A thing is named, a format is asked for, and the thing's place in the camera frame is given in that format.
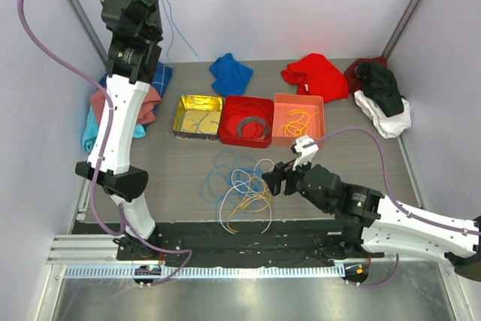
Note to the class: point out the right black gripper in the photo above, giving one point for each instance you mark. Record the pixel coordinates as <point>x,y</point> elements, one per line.
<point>280,172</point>

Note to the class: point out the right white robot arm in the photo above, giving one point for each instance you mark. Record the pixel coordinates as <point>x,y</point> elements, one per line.
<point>377,224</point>

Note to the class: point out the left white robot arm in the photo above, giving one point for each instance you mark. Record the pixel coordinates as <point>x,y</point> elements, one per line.
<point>132,58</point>

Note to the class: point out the red square box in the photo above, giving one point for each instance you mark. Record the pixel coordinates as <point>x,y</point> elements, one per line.
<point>247,122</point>

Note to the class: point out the salmon pink square box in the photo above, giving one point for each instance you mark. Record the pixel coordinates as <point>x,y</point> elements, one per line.
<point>296,116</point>

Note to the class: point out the blue plaid cloth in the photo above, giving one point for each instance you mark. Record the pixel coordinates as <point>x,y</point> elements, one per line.
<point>161,79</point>

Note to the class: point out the gold metal tin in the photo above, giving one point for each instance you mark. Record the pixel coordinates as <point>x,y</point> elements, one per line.
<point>198,117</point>

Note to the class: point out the dark red cloth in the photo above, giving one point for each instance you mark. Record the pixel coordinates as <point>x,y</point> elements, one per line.
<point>354,84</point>

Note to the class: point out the salmon pink cloth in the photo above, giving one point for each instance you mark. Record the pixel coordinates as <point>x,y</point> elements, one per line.
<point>146,113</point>

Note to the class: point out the white cloth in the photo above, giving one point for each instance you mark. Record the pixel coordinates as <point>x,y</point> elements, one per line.
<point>387,127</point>

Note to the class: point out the black cloth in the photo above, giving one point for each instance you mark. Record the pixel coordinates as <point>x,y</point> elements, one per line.
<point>379,85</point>

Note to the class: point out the light blue cloth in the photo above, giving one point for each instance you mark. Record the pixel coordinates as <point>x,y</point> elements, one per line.
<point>91,131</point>

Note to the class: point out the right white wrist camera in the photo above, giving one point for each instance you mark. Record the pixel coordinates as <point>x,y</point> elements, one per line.
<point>304,148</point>

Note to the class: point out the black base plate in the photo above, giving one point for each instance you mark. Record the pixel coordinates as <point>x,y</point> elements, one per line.
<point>282,244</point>

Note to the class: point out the left corner aluminium post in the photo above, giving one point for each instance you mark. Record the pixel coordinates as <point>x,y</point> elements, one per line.
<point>79,13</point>

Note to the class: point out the corner aluminium post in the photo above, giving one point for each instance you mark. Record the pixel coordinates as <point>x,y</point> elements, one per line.
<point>401,26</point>
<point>79,13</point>

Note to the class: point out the white slotted cable duct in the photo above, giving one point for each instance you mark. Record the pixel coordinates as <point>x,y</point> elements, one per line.
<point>151,271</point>

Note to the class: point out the right corner aluminium post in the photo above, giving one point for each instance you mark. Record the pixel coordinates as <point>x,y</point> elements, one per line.
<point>401,26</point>

